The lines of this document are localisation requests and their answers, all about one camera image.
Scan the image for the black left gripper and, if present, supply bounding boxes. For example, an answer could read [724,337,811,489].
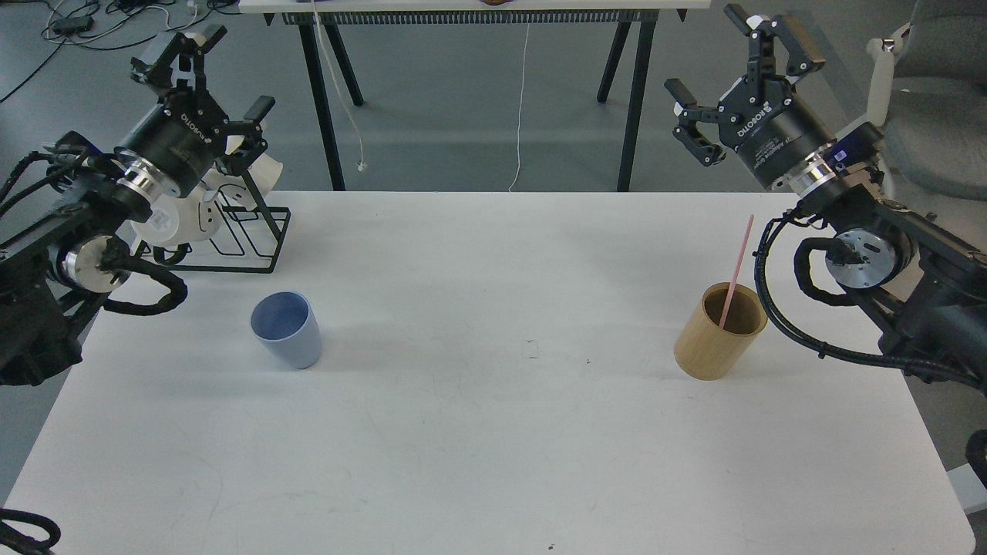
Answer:
[114,24,276,199]

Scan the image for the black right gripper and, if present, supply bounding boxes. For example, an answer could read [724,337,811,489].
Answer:
[664,4,835,190]

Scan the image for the blue plastic cup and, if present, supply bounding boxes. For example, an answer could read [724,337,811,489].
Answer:
[249,291,323,370]

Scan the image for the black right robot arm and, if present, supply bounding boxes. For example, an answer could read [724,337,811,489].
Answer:
[664,4,985,392]

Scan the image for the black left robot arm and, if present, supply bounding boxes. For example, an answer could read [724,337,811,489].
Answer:
[1,25,283,386]

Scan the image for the white cup on rack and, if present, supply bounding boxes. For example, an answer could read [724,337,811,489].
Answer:
[201,153,285,210]

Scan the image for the bamboo wooden cup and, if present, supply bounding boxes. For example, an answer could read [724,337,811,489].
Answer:
[673,282,767,382]

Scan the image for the white mug on rack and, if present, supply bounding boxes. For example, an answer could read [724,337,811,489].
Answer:
[131,185,222,249]

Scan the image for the background table black legs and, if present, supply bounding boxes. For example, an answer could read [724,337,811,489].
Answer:
[238,0,712,193]

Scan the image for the grey office chair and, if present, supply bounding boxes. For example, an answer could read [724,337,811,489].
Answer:
[859,1,986,203]

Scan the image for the black wire cup rack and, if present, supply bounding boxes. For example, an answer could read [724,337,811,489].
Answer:
[133,172,291,274]

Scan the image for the black floor cables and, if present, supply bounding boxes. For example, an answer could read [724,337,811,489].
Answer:
[0,0,241,105]

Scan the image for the white hanging cord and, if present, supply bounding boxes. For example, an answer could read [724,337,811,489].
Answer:
[310,0,367,173]

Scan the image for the white hanging cable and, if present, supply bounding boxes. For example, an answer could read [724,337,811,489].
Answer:
[508,22,531,193]

